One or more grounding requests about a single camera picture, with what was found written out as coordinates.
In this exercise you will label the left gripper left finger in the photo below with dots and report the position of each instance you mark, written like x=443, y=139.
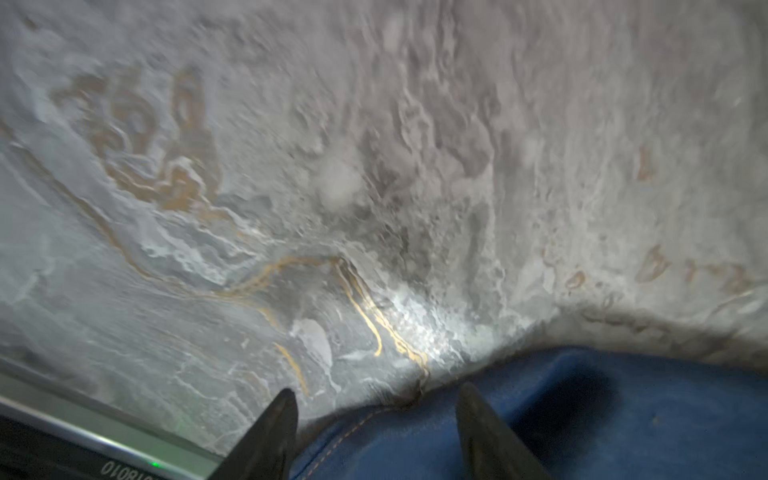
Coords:
x=267, y=449

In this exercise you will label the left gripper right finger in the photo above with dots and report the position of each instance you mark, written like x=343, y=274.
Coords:
x=490, y=449

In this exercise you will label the dark blue denim trousers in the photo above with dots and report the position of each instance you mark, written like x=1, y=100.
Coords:
x=584, y=414

